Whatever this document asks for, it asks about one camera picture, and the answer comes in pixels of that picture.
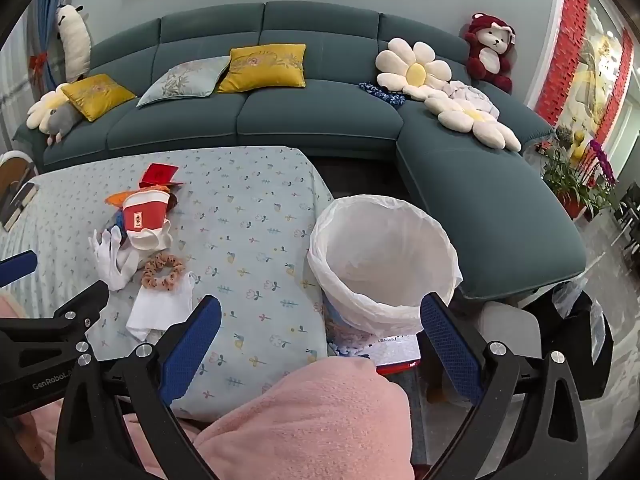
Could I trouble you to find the floral tablecloth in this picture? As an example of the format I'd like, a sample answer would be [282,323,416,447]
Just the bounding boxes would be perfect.
[0,146,335,423]

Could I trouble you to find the large yellow embroidered cushion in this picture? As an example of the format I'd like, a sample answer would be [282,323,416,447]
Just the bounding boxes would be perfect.
[216,44,307,94]

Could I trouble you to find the white glove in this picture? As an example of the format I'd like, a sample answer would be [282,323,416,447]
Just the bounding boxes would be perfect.
[88,225,139,292]

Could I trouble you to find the small yellow embroidered cushion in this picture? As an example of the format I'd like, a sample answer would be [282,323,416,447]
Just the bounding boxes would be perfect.
[61,73,137,123]

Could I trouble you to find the white tissue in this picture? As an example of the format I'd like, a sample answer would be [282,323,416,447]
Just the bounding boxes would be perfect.
[125,271,197,342]

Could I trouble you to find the brown hair scrunchie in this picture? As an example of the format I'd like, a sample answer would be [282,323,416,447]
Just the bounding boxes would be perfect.
[141,253,186,291]

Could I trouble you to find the red curtain tie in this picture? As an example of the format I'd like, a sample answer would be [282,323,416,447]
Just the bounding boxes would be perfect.
[28,50,54,84]

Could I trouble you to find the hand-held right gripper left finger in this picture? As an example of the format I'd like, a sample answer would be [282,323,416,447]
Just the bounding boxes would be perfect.
[56,295,223,480]

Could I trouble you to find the teal sofa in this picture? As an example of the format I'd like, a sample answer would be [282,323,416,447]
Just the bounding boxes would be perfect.
[12,1,587,302]

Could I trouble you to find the red and white cloth bag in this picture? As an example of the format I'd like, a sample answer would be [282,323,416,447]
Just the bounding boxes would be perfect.
[122,187,172,237]

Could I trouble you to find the red envelope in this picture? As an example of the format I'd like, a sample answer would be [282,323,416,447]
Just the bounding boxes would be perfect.
[139,163,184,189]

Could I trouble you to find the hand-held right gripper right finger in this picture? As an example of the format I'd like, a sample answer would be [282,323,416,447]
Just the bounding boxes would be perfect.
[420,292,591,480]

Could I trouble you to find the orange plastic bag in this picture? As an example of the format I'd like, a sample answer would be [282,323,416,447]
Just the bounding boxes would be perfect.
[104,190,151,207]

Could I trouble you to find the red framed wall mural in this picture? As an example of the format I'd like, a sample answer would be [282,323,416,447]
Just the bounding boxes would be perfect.
[532,0,640,147]

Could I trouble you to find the grey plush toy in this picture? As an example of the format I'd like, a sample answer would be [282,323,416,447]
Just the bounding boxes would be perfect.
[42,104,84,147]

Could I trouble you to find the blue patterned cloth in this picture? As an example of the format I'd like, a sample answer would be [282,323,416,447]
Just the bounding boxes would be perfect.
[357,80,407,109]

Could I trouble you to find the purple orchid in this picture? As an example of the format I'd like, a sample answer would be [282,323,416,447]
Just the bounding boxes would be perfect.
[589,139,619,187]

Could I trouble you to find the black round stool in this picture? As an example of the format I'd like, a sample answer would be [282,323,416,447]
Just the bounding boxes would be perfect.
[519,279,614,402]

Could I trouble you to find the red bear plush toy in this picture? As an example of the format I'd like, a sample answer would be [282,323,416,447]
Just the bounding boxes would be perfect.
[462,12,517,95]

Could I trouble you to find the wooden chair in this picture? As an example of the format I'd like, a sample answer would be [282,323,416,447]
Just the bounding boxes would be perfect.
[0,150,36,211]

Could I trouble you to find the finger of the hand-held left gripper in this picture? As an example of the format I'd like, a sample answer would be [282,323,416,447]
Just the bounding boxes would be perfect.
[47,279,111,333]
[0,250,39,288]

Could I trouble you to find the white plastic bag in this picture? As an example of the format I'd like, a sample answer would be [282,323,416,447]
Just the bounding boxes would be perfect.
[307,195,464,357]

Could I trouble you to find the blue curtain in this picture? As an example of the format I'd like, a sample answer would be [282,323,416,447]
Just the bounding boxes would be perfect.
[37,0,77,92]

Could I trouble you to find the green potted plant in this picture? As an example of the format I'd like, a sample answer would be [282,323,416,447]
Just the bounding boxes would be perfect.
[541,140,617,222]

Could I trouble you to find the long white plush toy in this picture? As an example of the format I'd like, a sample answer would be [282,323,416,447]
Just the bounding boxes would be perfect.
[54,3,93,84]

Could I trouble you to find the light drawstring pouch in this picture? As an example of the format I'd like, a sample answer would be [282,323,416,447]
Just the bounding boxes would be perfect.
[130,219,174,252]

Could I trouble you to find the dark dining chairs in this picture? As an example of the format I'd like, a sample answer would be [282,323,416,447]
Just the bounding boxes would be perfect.
[611,184,640,262]

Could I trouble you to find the pink fleece clothing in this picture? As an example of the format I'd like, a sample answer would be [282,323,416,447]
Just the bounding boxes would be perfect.
[0,294,417,480]

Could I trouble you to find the red glossy board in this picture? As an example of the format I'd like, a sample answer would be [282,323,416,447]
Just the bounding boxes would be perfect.
[369,336,427,377]

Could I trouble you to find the light blue embroidered cushion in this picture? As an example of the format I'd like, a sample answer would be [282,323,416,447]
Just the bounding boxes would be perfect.
[136,55,232,109]

